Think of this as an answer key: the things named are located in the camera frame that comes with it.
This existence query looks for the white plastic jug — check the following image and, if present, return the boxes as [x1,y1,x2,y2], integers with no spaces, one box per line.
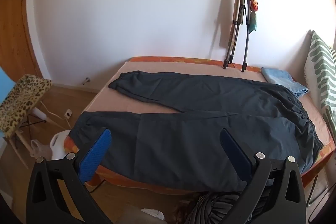
[50,130,71,160]

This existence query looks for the clear plastic bag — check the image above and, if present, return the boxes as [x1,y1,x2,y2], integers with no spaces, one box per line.
[30,139,53,159]

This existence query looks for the folded light blue cloth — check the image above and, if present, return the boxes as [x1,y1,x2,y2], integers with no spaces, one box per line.
[261,67,309,98]

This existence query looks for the colourful patterned scarf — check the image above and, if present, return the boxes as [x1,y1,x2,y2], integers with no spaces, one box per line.
[238,0,259,31]

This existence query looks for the white plastic tube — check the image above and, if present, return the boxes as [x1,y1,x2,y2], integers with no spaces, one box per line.
[34,108,48,121]

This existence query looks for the wooden door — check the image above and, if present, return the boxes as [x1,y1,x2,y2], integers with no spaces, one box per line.
[0,0,44,80]

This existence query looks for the grey striped cloth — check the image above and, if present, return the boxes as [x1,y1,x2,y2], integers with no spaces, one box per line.
[184,191,268,224]

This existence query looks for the black folded tripod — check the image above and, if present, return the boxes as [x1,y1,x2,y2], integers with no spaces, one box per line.
[223,0,252,72]

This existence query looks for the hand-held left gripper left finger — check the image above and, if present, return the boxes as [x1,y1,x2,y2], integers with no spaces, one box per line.
[26,128,113,224]

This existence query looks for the green and white patterned pillow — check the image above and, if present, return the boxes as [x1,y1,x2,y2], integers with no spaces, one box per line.
[304,30,336,140]

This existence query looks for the leopard print stool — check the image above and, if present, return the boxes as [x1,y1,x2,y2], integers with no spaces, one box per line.
[0,74,62,169]

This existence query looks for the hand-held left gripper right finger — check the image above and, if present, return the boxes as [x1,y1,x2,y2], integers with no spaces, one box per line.
[219,128,307,224]

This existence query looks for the peach bed blanket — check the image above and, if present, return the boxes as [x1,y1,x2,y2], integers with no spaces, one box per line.
[82,61,334,146]

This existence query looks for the orange patterned bed mattress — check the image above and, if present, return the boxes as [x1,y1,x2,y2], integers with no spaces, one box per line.
[63,56,334,195]

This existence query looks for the white cable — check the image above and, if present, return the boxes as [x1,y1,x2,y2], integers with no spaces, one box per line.
[39,101,71,130]

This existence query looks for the dark navy pants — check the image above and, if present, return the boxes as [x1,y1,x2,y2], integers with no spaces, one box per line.
[69,70,324,191]

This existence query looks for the black cable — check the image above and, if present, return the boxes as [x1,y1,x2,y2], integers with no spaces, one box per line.
[87,179,108,194]

